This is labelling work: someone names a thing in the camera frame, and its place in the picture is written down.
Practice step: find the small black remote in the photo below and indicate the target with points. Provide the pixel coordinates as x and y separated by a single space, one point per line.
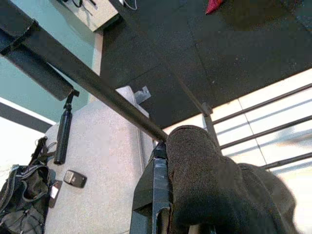
74 179

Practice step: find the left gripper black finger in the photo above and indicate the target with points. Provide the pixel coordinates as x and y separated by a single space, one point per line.
156 185

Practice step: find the red draped cloth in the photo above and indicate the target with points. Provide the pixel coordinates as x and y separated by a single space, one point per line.
213 6

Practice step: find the grey upholstered bench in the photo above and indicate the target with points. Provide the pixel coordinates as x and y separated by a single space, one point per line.
102 170

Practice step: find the black tripod stick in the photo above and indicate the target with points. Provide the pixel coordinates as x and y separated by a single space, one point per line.
64 136

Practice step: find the black metal clothes rack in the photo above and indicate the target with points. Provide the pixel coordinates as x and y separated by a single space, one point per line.
109 97

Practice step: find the small grey bracket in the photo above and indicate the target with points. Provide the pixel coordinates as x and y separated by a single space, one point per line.
142 95

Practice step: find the black white-printed garment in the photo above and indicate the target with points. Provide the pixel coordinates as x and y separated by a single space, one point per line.
207 182

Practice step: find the black rubber floor mat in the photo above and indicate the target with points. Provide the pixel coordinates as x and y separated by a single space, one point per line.
219 48

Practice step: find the black backpack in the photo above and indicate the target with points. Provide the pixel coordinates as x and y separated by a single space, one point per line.
22 195

